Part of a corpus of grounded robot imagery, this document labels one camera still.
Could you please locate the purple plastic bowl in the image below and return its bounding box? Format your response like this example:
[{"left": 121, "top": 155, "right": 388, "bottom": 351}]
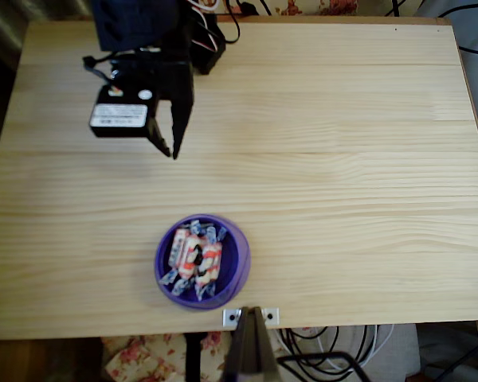
[{"left": 154, "top": 213, "right": 252, "bottom": 312}]

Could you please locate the black plug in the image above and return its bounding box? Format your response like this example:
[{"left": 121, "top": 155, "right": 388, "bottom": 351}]
[{"left": 237, "top": 0, "right": 270, "bottom": 17}]

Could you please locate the floral fabric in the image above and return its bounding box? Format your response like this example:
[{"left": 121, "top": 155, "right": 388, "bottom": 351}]
[
  {"left": 101, "top": 325, "right": 240, "bottom": 382},
  {"left": 272, "top": 0, "right": 363, "bottom": 18}
]

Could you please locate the grey cushion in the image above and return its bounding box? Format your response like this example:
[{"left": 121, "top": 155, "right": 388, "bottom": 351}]
[{"left": 334, "top": 324, "right": 419, "bottom": 379}]

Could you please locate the black box camera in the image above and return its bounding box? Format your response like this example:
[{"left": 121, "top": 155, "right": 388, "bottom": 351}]
[{"left": 88, "top": 85, "right": 159, "bottom": 139}]

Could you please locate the white red servo cable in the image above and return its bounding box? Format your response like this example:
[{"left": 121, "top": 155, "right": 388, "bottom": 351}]
[{"left": 186, "top": 0, "right": 225, "bottom": 53}]

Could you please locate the silver metal bracket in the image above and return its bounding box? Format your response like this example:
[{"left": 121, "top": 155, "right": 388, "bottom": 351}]
[{"left": 221, "top": 307, "right": 280, "bottom": 328}]

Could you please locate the black post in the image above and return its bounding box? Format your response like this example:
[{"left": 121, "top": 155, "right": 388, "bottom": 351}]
[{"left": 184, "top": 333, "right": 203, "bottom": 382}]

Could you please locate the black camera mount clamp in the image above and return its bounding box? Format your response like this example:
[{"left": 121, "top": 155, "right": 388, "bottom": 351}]
[{"left": 221, "top": 306, "right": 280, "bottom": 382}]

